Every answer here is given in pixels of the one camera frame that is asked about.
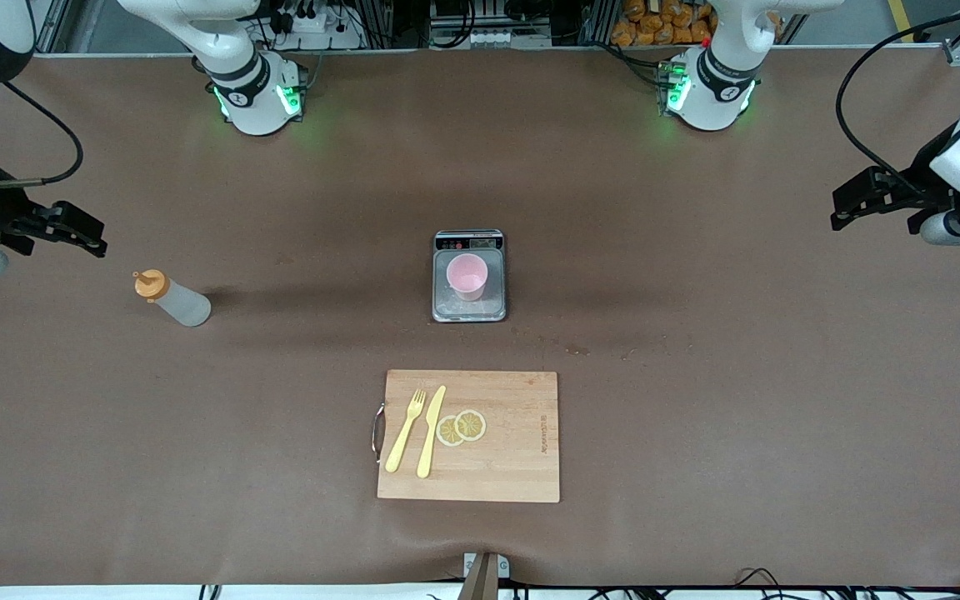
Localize pink plastic cup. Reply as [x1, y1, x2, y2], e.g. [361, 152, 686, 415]
[447, 254, 489, 303]

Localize brown table mat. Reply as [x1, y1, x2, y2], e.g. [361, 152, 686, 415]
[0, 46, 960, 588]

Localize orange snack packets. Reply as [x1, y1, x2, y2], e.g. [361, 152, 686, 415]
[611, 0, 718, 48]

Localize white power strip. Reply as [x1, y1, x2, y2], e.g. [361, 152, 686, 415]
[270, 0, 366, 49]

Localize yellow plastic fork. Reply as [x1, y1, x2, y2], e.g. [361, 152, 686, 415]
[385, 388, 428, 474]

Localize yellow plastic knife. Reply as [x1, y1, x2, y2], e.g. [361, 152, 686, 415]
[416, 385, 448, 479]

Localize white connector strip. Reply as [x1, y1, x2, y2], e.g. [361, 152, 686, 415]
[445, 29, 550, 48]

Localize silver digital kitchen scale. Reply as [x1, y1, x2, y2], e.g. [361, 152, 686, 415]
[432, 229, 508, 323]

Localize wooden cutting board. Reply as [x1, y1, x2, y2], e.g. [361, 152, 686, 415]
[372, 370, 561, 503]

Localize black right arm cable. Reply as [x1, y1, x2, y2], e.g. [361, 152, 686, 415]
[0, 79, 85, 188]

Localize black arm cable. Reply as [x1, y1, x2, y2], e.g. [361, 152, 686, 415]
[835, 8, 960, 180]
[0, 79, 85, 188]

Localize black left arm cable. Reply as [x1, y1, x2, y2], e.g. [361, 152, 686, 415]
[835, 8, 960, 180]

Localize metal table edge bracket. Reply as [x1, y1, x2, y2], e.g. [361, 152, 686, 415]
[462, 552, 511, 600]

